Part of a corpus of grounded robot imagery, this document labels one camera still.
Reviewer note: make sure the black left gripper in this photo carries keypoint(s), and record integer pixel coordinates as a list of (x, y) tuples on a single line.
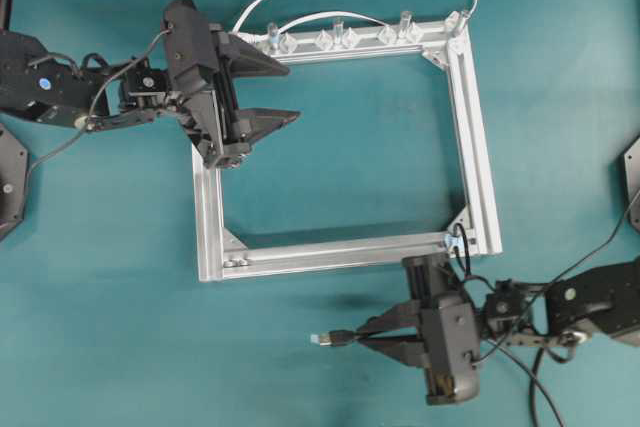
[(202, 60)]

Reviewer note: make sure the clear standoff post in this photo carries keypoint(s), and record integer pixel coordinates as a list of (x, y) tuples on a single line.
[(404, 24), (273, 38), (338, 32), (456, 23)]

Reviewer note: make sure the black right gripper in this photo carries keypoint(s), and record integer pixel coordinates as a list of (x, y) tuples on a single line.
[(442, 315)]

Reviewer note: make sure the silver aluminium extrusion frame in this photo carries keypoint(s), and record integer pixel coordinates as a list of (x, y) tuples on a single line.
[(222, 256)]

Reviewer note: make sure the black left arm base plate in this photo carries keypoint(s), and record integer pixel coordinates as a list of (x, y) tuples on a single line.
[(14, 166)]

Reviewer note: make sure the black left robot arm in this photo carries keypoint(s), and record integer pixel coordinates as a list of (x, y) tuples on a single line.
[(38, 85)]

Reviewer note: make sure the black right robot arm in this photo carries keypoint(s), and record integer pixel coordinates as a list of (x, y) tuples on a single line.
[(599, 300)]

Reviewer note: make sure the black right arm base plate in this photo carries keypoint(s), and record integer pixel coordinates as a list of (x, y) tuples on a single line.
[(631, 169)]

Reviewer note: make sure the black zip tie loop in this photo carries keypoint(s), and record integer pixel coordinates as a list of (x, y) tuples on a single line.
[(463, 257)]

